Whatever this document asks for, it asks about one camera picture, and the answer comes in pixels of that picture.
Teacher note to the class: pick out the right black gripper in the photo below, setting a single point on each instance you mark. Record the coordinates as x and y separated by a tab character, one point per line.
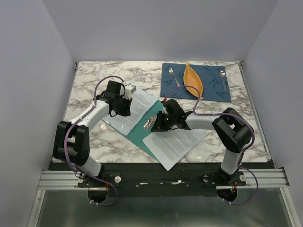
158	126

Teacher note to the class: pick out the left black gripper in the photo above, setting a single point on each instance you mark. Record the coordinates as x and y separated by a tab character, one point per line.
127	112

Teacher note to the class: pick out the silver folder clip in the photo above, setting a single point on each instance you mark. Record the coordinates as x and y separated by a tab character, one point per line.
149	122

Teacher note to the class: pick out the white printed paper files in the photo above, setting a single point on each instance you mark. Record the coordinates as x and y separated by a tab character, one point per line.
171	146

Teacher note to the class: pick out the teal green folder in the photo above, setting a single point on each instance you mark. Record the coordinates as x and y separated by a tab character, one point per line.
138	133

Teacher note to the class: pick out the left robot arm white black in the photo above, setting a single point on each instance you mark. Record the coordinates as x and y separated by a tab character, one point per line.
71	144

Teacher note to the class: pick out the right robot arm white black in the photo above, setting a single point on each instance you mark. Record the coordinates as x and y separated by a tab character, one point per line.
236	134

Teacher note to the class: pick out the clear drinking glass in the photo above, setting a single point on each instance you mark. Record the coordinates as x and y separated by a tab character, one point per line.
138	73

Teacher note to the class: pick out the orange leaf-shaped dish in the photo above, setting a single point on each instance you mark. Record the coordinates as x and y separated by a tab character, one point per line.
192	82

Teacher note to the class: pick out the silver fork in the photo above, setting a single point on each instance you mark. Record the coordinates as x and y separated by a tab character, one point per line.
173	75

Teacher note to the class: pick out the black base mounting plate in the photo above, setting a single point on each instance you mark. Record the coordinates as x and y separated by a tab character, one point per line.
117	180

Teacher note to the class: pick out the blue placemat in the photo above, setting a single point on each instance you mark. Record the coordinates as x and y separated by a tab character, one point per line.
215	88

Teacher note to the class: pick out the silver spoon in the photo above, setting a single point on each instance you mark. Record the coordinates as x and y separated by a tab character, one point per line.
223	76

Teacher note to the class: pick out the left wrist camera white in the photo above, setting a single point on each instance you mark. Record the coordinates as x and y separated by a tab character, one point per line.
129	90

